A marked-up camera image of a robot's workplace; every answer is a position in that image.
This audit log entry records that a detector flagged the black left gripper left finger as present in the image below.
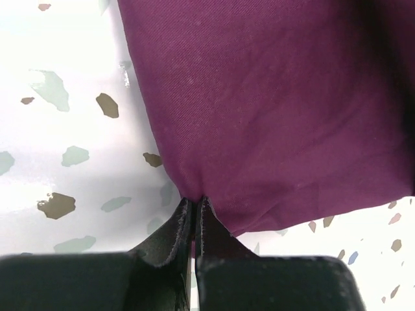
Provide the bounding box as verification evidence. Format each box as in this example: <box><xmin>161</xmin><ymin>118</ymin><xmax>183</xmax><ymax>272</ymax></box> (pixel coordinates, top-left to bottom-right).
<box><xmin>124</xmin><ymin>198</ymin><xmax>194</xmax><ymax>311</ymax></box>

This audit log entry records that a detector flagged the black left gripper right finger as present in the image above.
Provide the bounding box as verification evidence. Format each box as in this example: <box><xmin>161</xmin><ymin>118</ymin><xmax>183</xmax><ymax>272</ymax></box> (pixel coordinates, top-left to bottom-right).
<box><xmin>195</xmin><ymin>196</ymin><xmax>259</xmax><ymax>310</ymax></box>

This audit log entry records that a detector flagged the purple surgical cloth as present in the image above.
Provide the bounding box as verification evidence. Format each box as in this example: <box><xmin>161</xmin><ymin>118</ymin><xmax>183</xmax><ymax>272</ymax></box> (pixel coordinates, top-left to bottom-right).
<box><xmin>116</xmin><ymin>0</ymin><xmax>415</xmax><ymax>237</ymax></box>

